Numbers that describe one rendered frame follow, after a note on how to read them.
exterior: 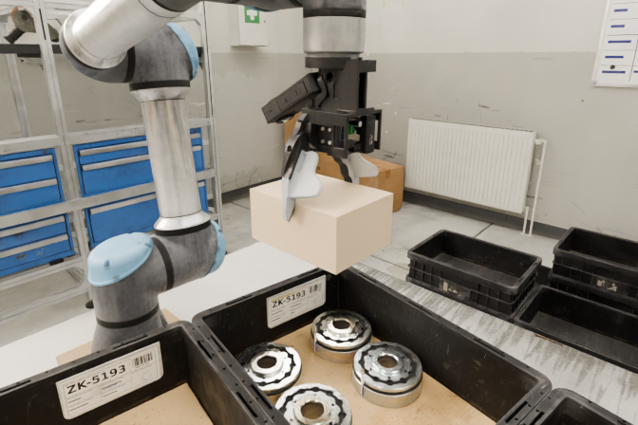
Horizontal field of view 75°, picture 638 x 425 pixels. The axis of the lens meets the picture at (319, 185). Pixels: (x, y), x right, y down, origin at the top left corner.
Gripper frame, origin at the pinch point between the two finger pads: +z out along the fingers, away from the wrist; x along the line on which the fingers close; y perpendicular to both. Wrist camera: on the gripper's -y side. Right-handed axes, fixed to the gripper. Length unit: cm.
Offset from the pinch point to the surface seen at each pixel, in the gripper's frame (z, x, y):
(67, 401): 21.5, -31.1, -14.5
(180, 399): 27.1, -18.8, -9.8
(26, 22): -34, 22, -209
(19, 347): 40, -29, -61
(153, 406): 27.1, -22.0, -11.6
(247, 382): 17.0, -16.7, 3.5
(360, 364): 23.7, 1.3, 7.1
